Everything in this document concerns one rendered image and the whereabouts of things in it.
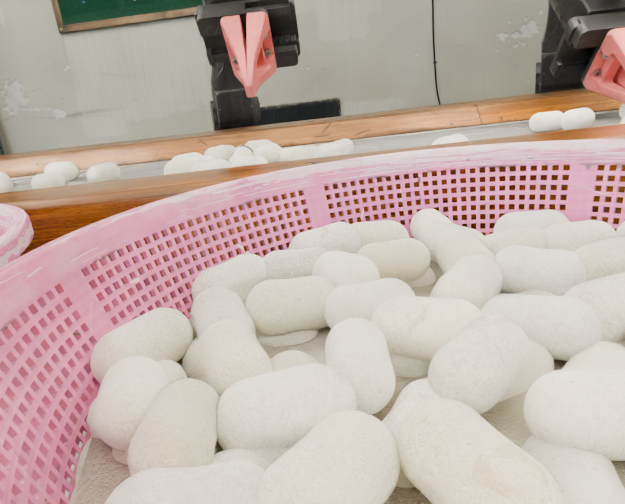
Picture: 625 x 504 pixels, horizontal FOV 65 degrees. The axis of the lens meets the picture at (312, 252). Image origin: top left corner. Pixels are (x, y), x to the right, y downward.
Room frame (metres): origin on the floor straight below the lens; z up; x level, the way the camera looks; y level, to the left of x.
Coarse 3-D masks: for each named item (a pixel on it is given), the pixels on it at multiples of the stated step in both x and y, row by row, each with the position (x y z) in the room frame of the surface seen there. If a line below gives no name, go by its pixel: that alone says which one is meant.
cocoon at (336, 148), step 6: (324, 144) 0.43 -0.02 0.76; (330, 144) 0.43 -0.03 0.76; (336, 144) 0.43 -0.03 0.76; (342, 144) 0.44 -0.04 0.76; (318, 150) 0.42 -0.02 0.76; (324, 150) 0.42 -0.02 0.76; (330, 150) 0.42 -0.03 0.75; (336, 150) 0.43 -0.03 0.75; (342, 150) 0.43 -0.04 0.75; (318, 156) 0.42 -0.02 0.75; (324, 156) 0.42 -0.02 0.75
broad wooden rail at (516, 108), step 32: (512, 96) 0.71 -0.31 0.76; (544, 96) 0.63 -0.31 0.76; (576, 96) 0.62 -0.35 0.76; (256, 128) 0.67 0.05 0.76; (288, 128) 0.64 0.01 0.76; (320, 128) 0.63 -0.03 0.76; (352, 128) 0.63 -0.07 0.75; (384, 128) 0.62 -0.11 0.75; (416, 128) 0.62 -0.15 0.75; (448, 128) 0.61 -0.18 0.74; (0, 160) 0.66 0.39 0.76; (32, 160) 0.65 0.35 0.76; (64, 160) 0.65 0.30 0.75; (96, 160) 0.64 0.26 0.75; (128, 160) 0.63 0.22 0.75; (160, 160) 0.63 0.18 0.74
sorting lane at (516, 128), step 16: (608, 112) 0.60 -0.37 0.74; (464, 128) 0.60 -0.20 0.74; (480, 128) 0.59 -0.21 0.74; (496, 128) 0.57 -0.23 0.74; (512, 128) 0.55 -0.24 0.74; (528, 128) 0.53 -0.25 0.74; (320, 144) 0.61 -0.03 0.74; (368, 144) 0.56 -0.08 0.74; (384, 144) 0.54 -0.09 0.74; (400, 144) 0.53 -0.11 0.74; (416, 144) 0.51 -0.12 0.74; (32, 176) 0.63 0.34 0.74; (80, 176) 0.58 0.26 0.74; (128, 176) 0.52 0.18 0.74; (144, 176) 0.51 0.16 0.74
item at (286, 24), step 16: (240, 0) 0.55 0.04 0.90; (256, 0) 0.55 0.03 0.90; (272, 0) 0.55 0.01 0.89; (288, 0) 0.55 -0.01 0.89; (272, 16) 0.55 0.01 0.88; (288, 16) 0.56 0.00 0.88; (272, 32) 0.57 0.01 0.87; (288, 32) 0.57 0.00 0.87; (208, 48) 0.58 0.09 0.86; (224, 48) 0.58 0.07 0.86
